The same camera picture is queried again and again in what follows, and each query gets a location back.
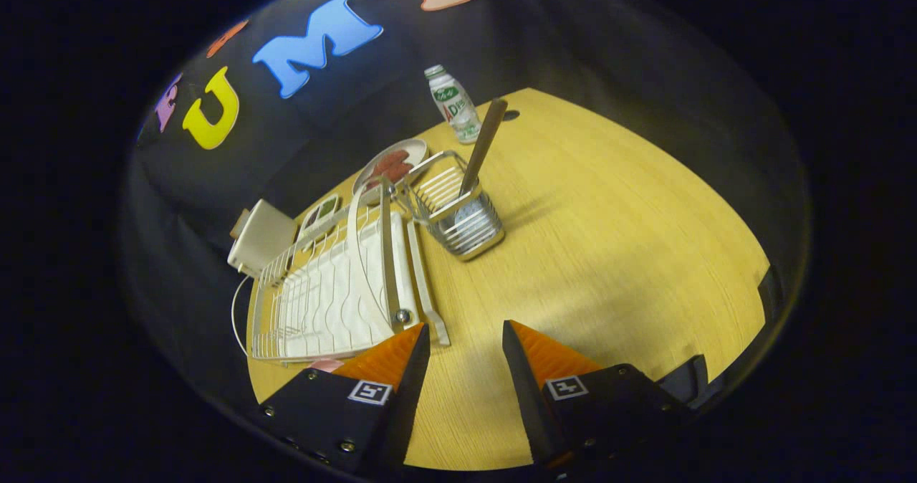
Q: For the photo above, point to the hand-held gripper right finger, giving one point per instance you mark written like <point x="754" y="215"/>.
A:
<point x="523" y="397"/>

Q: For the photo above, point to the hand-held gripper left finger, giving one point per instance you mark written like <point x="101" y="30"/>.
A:
<point x="412" y="397"/>

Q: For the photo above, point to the pink plate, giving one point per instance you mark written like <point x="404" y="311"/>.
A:
<point x="327" y="365"/>

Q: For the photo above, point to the white divided dish of beans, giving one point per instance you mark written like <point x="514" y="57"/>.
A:
<point x="322" y="212"/>

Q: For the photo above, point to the beige round plate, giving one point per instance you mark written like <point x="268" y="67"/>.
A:
<point x="415" y="150"/>

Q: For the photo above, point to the white toaster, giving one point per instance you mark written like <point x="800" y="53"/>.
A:
<point x="261" y="236"/>

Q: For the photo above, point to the red meat piece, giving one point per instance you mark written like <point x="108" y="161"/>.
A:
<point x="399" y="159"/>
<point x="383" y="173"/>

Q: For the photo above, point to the bread slice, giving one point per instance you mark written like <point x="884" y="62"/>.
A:
<point x="240" y="223"/>

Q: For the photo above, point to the white drink bottle green label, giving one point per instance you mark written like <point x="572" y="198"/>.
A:
<point x="455" y="107"/>

